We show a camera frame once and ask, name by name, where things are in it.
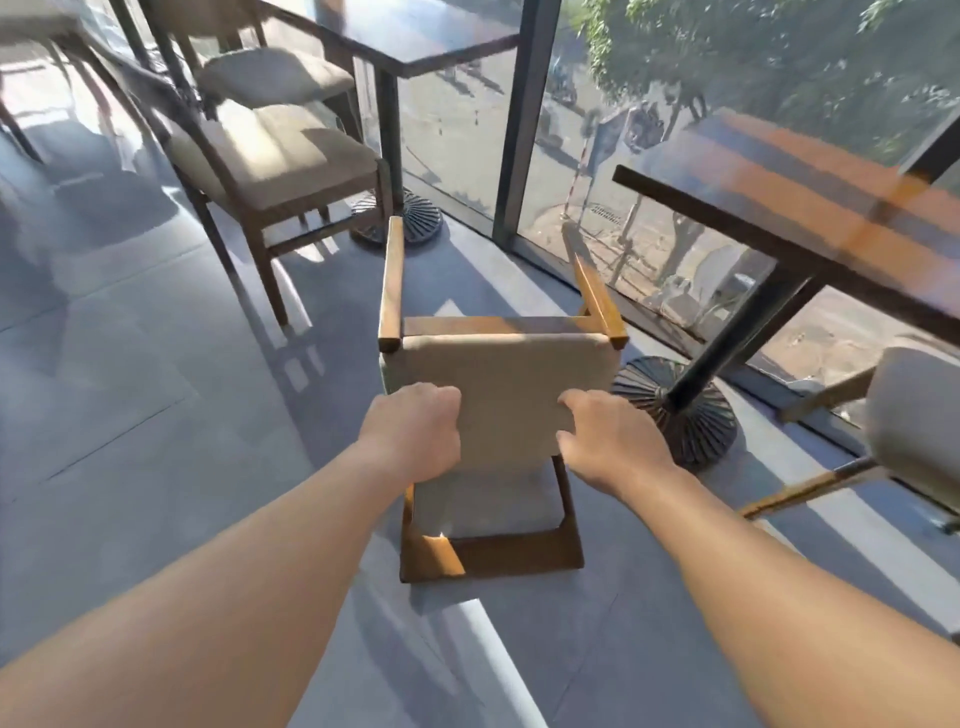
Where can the wooden chair with beige backrest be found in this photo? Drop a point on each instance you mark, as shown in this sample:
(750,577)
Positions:
(907,420)

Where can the blue street sign on pole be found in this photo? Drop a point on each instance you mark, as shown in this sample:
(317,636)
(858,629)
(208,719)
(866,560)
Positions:
(604,139)

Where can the dark wooden table, black pedestal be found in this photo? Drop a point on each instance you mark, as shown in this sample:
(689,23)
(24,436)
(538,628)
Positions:
(405,37)
(810,210)

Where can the person's right forearm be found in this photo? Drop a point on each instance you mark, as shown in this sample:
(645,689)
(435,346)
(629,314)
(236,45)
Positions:
(787,615)

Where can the green tree outside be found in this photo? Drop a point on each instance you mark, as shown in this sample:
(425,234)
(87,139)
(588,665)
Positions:
(757,52)

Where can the person's left forearm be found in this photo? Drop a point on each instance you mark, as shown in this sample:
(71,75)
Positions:
(210,592)

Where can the person's left hand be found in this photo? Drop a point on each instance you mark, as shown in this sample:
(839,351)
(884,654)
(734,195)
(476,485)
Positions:
(409,439)

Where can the person's right thumb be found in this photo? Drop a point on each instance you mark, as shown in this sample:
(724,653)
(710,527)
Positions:
(570,444)

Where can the dark metal window frame post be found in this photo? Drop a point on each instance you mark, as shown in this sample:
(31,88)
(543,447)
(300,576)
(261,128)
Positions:
(525,112)

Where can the wooden armchair with beige cushion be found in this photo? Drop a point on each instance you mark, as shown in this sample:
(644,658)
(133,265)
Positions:
(502,375)

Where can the person's right hand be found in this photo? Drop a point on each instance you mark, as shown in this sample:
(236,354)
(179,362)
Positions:
(619,450)

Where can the parked motorbike outside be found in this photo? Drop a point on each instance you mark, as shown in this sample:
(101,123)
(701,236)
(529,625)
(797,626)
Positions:
(645,124)
(561,82)

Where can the person's left fingers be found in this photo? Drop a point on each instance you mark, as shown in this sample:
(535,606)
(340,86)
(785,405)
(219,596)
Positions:
(435,397)

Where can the dark wooden chair, beige cushion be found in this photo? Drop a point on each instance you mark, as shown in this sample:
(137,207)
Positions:
(277,157)
(270,75)

